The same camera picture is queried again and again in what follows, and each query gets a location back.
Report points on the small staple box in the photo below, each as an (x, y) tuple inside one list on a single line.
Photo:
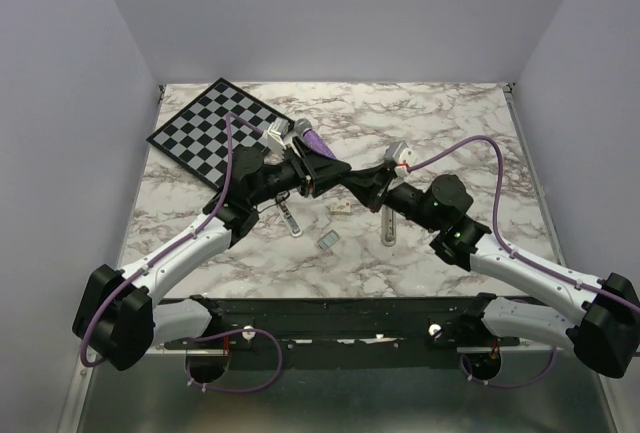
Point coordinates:
[(340, 207)]

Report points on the grey green stapler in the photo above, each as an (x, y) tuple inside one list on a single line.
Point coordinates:
[(286, 215)]

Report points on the purple glitter microphone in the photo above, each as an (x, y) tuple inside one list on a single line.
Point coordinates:
[(305, 131)]

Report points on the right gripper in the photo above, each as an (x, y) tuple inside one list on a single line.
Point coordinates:
[(364, 182)]

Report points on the black grey chessboard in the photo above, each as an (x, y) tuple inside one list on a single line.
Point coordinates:
[(195, 137)]

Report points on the grey staple strips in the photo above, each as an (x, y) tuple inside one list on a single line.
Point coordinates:
[(328, 240)]

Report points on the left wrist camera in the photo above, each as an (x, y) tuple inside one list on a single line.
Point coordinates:
[(277, 137)]

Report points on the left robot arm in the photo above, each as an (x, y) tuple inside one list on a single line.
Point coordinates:
[(114, 320)]

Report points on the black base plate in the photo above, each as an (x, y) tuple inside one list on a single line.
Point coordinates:
[(325, 334)]

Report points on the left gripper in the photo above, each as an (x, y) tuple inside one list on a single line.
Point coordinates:
[(318, 174)]

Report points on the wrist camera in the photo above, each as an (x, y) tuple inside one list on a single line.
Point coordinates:
[(277, 137), (400, 158)]

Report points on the aluminium frame rail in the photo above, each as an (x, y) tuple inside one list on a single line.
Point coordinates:
[(383, 385)]

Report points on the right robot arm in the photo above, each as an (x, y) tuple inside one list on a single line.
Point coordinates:
[(598, 317)]

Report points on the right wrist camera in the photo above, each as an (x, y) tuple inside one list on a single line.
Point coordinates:
[(400, 158)]

